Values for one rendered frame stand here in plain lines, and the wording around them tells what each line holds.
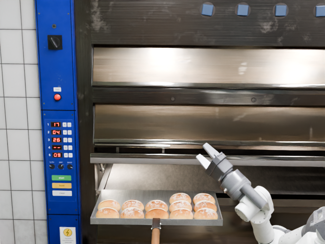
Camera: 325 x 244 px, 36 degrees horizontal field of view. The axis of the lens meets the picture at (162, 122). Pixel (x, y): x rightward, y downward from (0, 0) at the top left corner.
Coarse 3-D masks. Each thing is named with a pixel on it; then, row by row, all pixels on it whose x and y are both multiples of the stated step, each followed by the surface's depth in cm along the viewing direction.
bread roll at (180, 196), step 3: (174, 195) 225; (177, 195) 225; (180, 195) 224; (183, 195) 225; (186, 195) 225; (171, 198) 225; (174, 198) 224; (177, 198) 224; (180, 198) 224; (183, 198) 224; (186, 198) 224; (189, 198) 225; (171, 201) 225; (174, 201) 224; (189, 201) 225
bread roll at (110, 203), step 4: (104, 200) 218; (108, 200) 218; (112, 200) 218; (100, 204) 218; (104, 204) 217; (108, 204) 216; (112, 204) 217; (116, 204) 217; (100, 208) 217; (116, 208) 217
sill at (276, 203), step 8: (96, 200) 237; (224, 200) 236; (232, 200) 235; (272, 200) 235; (280, 200) 235; (288, 200) 235; (296, 200) 235; (304, 200) 235; (312, 200) 235; (320, 200) 234
